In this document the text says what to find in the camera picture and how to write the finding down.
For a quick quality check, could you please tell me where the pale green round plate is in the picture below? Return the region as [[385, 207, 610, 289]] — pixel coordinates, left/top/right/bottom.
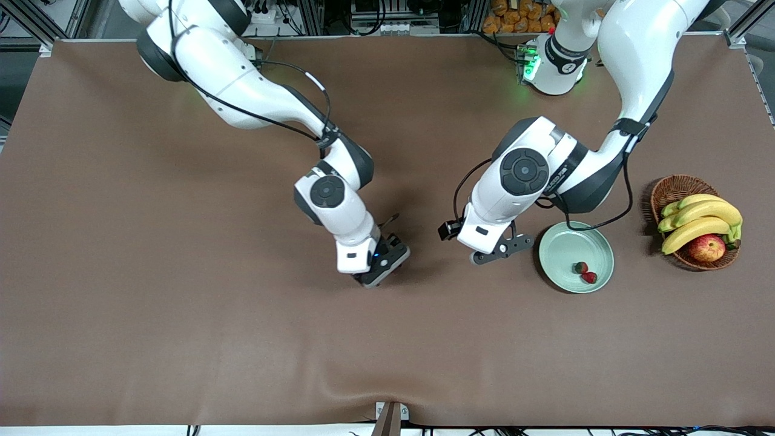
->
[[538, 221, 615, 294]]

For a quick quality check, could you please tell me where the brown table mat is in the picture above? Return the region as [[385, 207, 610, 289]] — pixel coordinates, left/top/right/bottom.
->
[[0, 36, 775, 428]]

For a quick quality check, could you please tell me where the brown wicker basket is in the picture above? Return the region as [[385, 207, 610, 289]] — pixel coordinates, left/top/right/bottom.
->
[[650, 174, 740, 271]]

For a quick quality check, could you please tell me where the red yellow apple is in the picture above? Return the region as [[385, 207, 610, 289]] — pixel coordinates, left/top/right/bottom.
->
[[688, 234, 727, 263]]

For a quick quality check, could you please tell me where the yellow banana bunch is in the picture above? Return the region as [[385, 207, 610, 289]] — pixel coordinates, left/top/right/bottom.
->
[[658, 193, 744, 256]]

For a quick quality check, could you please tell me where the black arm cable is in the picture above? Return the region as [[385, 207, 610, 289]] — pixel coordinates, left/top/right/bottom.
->
[[452, 136, 636, 233], [166, 0, 401, 228]]

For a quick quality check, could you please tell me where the metal clamp bracket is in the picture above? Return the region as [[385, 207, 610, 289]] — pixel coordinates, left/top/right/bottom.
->
[[371, 401, 410, 436]]

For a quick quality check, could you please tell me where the aluminium frame post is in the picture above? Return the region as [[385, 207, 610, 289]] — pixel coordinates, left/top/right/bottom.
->
[[297, 0, 325, 36], [724, 0, 775, 50], [462, 0, 489, 35], [7, 0, 56, 50]]

